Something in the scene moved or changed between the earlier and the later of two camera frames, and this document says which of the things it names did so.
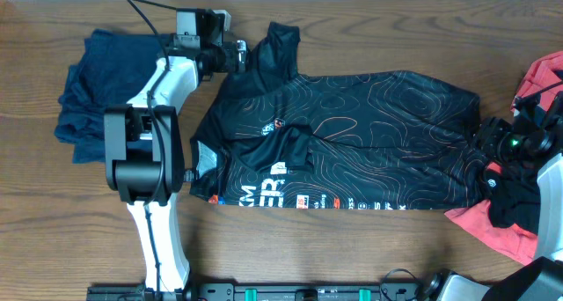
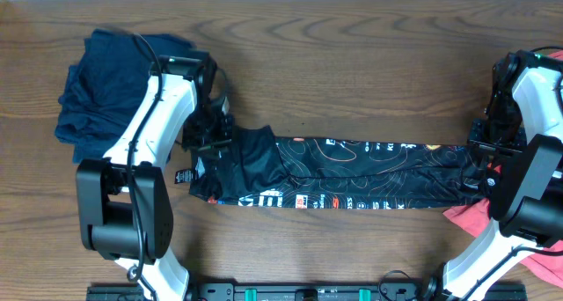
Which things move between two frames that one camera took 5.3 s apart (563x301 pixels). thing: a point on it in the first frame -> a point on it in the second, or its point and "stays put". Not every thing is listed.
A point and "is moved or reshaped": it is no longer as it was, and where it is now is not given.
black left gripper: x=243 y=63 -> x=215 y=147
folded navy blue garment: x=114 y=66 stays put
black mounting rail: x=266 y=292 stays put
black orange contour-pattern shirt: x=396 y=140 is moved or reshaped
